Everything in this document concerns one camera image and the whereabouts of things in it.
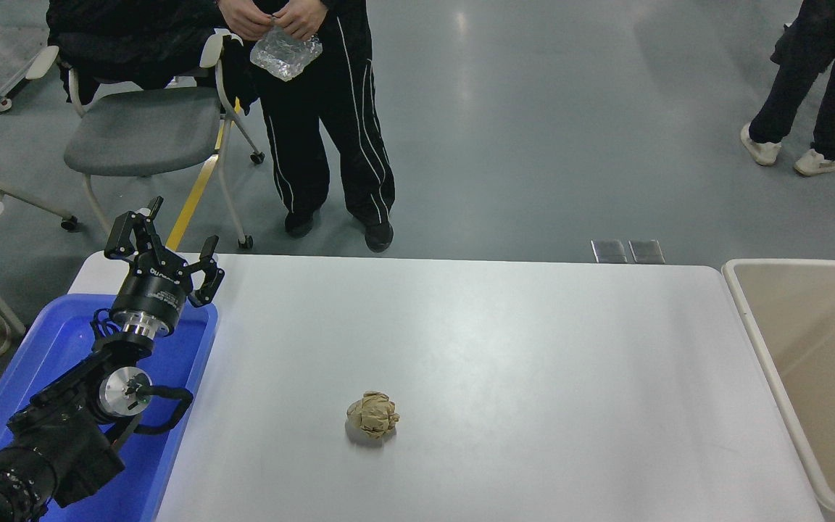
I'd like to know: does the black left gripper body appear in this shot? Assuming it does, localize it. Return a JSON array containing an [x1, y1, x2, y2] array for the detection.
[[112, 261, 192, 327]]

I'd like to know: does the clear plastic bag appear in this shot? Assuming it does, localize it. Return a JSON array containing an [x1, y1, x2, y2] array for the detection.
[[249, 25, 323, 82]]

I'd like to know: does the person's right hand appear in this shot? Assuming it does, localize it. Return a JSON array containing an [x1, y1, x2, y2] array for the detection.
[[217, 0, 275, 42]]

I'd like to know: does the person's left hand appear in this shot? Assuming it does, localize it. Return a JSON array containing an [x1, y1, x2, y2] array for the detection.
[[270, 0, 329, 42]]

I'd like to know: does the grey seat wheeled chair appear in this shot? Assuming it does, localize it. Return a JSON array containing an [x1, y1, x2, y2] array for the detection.
[[62, 29, 266, 252]]

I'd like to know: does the blue plastic tray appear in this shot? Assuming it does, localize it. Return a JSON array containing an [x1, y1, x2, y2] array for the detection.
[[0, 294, 219, 522]]

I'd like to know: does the black jacket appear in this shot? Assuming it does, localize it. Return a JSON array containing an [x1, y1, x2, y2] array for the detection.
[[46, 0, 259, 115]]

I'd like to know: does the crumpled tan paper ball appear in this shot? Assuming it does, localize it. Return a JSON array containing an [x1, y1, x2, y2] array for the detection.
[[346, 391, 401, 440]]

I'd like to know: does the large pale bin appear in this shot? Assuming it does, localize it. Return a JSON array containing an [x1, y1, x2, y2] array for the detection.
[[721, 259, 835, 517]]

